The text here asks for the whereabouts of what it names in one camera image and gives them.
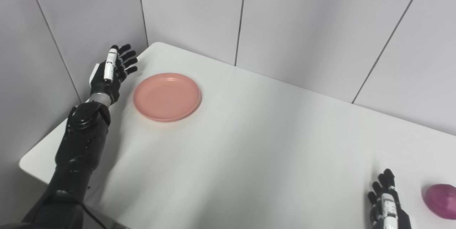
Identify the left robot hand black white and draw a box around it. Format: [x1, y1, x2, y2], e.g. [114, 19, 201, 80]
[89, 44, 138, 105]

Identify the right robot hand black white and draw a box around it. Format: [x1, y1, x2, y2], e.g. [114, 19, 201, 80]
[367, 168, 412, 229]

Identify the purple red onion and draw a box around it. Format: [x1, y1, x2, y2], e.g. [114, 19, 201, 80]
[423, 184, 456, 219]

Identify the pink round plate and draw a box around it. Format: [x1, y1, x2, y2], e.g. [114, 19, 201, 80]
[133, 73, 202, 122]

